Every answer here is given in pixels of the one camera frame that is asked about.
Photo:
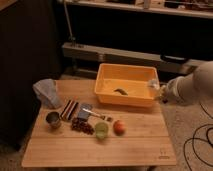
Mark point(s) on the dark debris in tray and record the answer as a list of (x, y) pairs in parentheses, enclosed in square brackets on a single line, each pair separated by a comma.
[(121, 91)]

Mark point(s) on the green plastic cup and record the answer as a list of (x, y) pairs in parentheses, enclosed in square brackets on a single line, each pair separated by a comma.
[(101, 130)]

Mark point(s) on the orange fruit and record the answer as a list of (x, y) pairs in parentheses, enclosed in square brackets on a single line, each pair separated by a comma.
[(119, 127)]

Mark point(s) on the orange plastic tray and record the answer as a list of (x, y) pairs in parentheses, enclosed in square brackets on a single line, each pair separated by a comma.
[(131, 78)]

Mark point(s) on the small wooden handled brush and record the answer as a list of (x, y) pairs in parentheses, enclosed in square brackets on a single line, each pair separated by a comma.
[(103, 117)]

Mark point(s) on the metal shelf rack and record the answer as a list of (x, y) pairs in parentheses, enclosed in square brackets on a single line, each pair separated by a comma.
[(172, 40)]

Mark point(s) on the grey blue sponge block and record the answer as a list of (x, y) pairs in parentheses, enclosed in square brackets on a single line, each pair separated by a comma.
[(82, 114)]

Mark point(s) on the wooden folding table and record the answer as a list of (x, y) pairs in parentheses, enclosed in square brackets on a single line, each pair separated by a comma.
[(136, 136)]

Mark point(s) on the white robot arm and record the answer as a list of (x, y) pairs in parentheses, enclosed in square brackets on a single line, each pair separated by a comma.
[(192, 88)]

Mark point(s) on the small metal cup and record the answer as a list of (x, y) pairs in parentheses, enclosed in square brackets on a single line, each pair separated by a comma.
[(53, 119)]

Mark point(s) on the striped brown block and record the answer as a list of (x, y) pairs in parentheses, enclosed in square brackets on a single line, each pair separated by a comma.
[(68, 110)]

